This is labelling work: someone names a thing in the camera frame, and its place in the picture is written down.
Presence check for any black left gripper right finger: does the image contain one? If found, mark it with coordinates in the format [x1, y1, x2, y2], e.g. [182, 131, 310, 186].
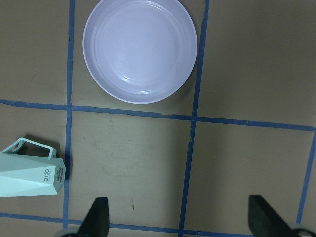
[248, 195, 295, 237]

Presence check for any mint green faceted cup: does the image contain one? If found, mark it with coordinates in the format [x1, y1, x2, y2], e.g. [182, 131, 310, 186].
[0, 137, 66, 197]

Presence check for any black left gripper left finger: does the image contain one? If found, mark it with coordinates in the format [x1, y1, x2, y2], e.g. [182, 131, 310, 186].
[77, 197, 110, 237]

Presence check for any lilac round plate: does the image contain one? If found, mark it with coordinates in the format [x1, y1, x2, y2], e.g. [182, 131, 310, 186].
[82, 0, 198, 104]

